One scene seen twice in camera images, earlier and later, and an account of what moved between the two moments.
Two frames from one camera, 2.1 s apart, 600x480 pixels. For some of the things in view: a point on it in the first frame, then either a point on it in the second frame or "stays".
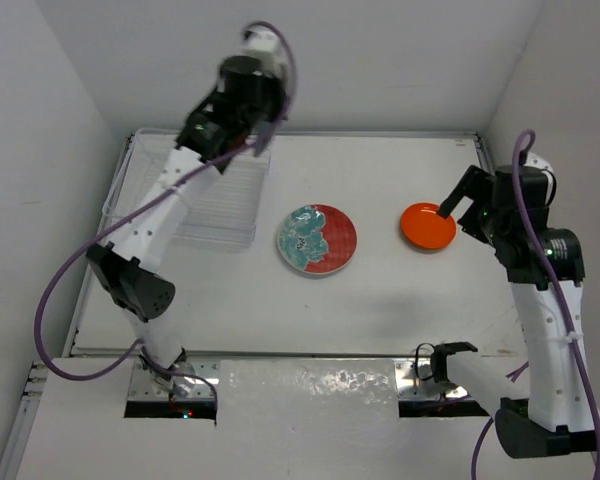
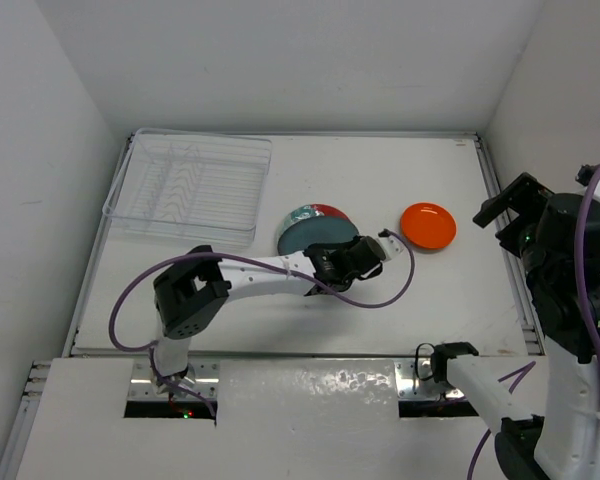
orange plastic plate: [422, 226] stays
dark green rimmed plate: [265, 129] → [296, 236]
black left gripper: [271, 82] → [341, 245]
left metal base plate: [142, 385] stays
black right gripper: [476, 183] → [524, 193]
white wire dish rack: [225, 217] stays
